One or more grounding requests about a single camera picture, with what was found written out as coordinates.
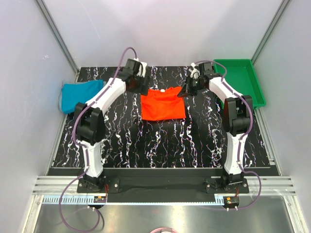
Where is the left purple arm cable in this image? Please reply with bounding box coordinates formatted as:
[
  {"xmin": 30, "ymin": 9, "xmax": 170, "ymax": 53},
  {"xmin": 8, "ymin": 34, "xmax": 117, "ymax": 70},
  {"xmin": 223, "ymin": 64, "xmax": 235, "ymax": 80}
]
[{"xmin": 59, "ymin": 47, "xmax": 140, "ymax": 230}]

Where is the orange black connector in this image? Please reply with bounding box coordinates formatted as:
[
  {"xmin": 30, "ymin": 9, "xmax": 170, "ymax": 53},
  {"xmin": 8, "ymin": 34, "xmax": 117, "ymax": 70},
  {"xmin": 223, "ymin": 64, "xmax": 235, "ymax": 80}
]
[
  {"xmin": 94, "ymin": 196, "xmax": 106, "ymax": 203},
  {"xmin": 224, "ymin": 196, "xmax": 240, "ymax": 206}
]

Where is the white slotted cable duct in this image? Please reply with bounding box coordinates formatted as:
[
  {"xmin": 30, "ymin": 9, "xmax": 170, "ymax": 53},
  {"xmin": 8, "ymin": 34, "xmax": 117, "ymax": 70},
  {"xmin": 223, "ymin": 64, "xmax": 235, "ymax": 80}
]
[{"xmin": 43, "ymin": 196, "xmax": 225, "ymax": 204}]

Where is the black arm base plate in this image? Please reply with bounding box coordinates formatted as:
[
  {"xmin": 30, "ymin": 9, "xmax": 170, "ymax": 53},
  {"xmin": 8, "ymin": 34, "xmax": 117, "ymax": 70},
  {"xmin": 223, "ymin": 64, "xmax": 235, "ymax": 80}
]
[{"xmin": 77, "ymin": 168, "xmax": 249, "ymax": 194}]

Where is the right orange black connector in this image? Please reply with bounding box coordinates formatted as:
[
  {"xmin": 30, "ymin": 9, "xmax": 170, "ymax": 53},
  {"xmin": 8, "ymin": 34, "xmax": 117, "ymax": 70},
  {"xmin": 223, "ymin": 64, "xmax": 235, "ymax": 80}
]
[{"xmin": 224, "ymin": 196, "xmax": 240, "ymax": 206}]

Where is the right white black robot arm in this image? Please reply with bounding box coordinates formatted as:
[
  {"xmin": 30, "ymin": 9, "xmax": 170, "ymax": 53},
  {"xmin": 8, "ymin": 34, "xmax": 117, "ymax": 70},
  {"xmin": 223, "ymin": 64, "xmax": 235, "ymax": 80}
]
[{"xmin": 177, "ymin": 60, "xmax": 253, "ymax": 193}]

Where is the green plastic tray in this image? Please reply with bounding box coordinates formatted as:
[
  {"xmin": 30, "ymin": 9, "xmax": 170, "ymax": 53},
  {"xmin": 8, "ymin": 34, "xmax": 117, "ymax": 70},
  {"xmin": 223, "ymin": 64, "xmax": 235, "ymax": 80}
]
[{"xmin": 215, "ymin": 59, "xmax": 266, "ymax": 109}]

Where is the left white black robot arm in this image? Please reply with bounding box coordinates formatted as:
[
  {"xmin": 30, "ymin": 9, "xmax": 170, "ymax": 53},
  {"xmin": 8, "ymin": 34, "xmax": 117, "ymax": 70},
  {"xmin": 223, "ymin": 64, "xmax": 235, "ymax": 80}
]
[{"xmin": 72, "ymin": 58, "xmax": 149, "ymax": 192}]

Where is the pink cable loop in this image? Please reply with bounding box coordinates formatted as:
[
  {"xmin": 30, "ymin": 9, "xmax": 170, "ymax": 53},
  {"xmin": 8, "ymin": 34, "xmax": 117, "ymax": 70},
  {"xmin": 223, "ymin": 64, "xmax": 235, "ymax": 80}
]
[{"xmin": 150, "ymin": 227, "xmax": 177, "ymax": 233}]

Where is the left orange black connector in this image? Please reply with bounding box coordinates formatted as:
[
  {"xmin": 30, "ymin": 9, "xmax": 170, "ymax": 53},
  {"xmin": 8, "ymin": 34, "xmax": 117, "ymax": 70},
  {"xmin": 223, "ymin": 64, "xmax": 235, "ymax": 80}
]
[{"xmin": 94, "ymin": 196, "xmax": 106, "ymax": 203}]

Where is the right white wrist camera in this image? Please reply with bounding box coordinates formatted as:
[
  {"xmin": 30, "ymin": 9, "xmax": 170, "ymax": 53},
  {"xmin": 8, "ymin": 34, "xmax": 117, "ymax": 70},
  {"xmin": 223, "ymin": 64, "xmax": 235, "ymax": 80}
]
[{"xmin": 189, "ymin": 63, "xmax": 200, "ymax": 80}]

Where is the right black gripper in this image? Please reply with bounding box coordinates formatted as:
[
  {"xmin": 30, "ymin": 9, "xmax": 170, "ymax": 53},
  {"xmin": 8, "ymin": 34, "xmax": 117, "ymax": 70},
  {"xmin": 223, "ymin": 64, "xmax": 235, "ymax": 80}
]
[{"xmin": 177, "ymin": 76, "xmax": 205, "ymax": 98}]

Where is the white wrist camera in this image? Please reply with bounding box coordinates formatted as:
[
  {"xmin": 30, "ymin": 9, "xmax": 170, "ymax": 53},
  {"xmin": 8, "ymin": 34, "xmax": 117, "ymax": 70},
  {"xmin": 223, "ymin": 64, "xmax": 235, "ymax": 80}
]
[
  {"xmin": 189, "ymin": 63, "xmax": 200, "ymax": 80},
  {"xmin": 135, "ymin": 58, "xmax": 148, "ymax": 77}
]

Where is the aluminium frame rail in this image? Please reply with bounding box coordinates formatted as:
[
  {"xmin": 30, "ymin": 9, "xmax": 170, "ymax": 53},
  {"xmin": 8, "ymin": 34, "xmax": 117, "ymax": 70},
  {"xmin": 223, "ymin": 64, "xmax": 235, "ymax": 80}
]
[{"xmin": 33, "ymin": 176, "xmax": 296, "ymax": 196}]

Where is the folded teal t shirt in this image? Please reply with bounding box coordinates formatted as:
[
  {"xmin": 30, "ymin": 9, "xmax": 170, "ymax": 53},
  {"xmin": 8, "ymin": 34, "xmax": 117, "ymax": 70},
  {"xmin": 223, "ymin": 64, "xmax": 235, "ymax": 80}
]
[{"xmin": 58, "ymin": 80, "xmax": 106, "ymax": 115}]

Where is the orange t shirt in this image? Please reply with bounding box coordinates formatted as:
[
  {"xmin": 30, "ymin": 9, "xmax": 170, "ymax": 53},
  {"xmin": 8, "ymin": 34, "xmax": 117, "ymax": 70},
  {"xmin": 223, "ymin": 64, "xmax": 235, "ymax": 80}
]
[{"xmin": 140, "ymin": 86, "xmax": 186, "ymax": 121}]

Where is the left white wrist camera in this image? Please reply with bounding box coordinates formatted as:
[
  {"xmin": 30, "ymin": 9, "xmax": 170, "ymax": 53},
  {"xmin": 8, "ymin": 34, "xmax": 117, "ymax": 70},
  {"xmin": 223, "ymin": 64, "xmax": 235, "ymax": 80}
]
[{"xmin": 135, "ymin": 58, "xmax": 148, "ymax": 77}]

